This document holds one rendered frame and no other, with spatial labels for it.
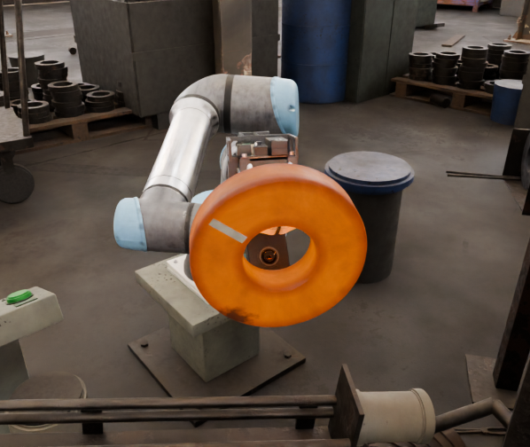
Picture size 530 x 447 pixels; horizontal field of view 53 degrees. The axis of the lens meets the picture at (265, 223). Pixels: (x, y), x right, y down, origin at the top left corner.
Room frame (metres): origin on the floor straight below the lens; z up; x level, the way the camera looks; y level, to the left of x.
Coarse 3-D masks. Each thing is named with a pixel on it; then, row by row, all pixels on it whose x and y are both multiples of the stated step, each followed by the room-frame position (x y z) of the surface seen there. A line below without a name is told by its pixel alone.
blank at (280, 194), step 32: (224, 192) 0.38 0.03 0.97; (256, 192) 0.38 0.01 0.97; (288, 192) 0.38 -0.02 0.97; (320, 192) 0.38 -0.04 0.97; (192, 224) 0.40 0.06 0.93; (224, 224) 0.37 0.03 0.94; (256, 224) 0.38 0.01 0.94; (288, 224) 0.38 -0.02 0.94; (320, 224) 0.38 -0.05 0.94; (352, 224) 0.39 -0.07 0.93; (192, 256) 0.37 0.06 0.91; (224, 256) 0.38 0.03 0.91; (320, 256) 0.39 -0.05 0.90; (352, 256) 0.39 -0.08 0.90; (224, 288) 0.38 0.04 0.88; (256, 288) 0.38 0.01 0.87; (288, 288) 0.39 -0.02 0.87; (320, 288) 0.39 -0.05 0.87; (256, 320) 0.38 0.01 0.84; (288, 320) 0.39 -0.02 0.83
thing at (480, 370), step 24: (504, 168) 1.31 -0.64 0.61; (528, 192) 1.05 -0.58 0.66; (528, 264) 1.12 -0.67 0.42; (528, 288) 1.11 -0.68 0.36; (528, 312) 1.11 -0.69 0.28; (504, 336) 1.16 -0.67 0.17; (528, 336) 1.11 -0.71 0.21; (480, 360) 1.23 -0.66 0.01; (504, 360) 1.12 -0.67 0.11; (480, 384) 1.13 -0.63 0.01; (504, 384) 1.11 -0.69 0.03
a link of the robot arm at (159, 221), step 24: (192, 96) 0.98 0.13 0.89; (216, 96) 1.00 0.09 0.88; (192, 120) 0.91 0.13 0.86; (216, 120) 0.97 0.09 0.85; (168, 144) 0.83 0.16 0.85; (192, 144) 0.84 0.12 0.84; (168, 168) 0.76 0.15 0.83; (192, 168) 0.79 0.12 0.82; (144, 192) 0.71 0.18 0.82; (168, 192) 0.70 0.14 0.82; (192, 192) 0.75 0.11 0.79; (120, 216) 0.65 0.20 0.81; (144, 216) 0.65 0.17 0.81; (168, 216) 0.65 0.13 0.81; (120, 240) 0.64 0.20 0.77; (144, 240) 0.63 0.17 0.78; (168, 240) 0.63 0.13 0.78
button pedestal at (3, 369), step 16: (32, 288) 0.79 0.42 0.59; (0, 304) 0.73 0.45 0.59; (32, 304) 0.70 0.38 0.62; (48, 304) 0.72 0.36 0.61; (0, 320) 0.67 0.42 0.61; (16, 320) 0.68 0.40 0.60; (32, 320) 0.69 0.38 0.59; (48, 320) 0.70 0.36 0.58; (0, 336) 0.65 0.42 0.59; (16, 336) 0.67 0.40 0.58; (0, 352) 0.67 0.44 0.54; (16, 352) 0.69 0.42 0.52; (0, 368) 0.67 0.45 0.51; (16, 368) 0.68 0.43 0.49; (0, 384) 0.66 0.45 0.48; (16, 384) 0.68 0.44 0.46; (0, 432) 0.65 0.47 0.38
